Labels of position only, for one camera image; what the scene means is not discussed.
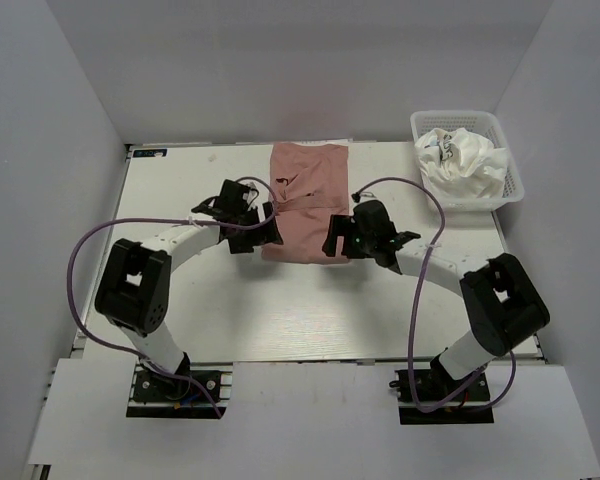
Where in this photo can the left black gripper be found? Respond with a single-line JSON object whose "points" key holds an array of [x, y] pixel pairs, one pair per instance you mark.
{"points": [[268, 233]]}

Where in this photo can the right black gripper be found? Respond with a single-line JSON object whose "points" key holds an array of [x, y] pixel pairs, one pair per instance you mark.
{"points": [[343, 225]]}

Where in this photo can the pink t shirt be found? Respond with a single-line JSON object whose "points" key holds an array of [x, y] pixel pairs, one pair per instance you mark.
{"points": [[311, 185]]}

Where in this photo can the white printed t shirt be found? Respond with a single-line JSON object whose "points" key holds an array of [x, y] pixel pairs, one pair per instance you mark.
{"points": [[461, 164]]}

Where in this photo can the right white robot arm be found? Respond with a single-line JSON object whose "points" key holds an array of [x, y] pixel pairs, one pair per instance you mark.
{"points": [[503, 306]]}

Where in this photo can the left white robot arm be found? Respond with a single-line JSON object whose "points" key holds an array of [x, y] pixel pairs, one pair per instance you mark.
{"points": [[134, 290]]}

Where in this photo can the blue label sticker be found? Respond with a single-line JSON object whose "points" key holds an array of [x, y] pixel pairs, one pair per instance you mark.
{"points": [[149, 153]]}

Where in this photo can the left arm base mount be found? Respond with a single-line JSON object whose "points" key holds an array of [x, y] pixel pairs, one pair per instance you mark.
{"points": [[154, 397]]}

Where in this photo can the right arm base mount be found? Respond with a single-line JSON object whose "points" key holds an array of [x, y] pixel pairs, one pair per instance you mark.
{"points": [[465, 408]]}

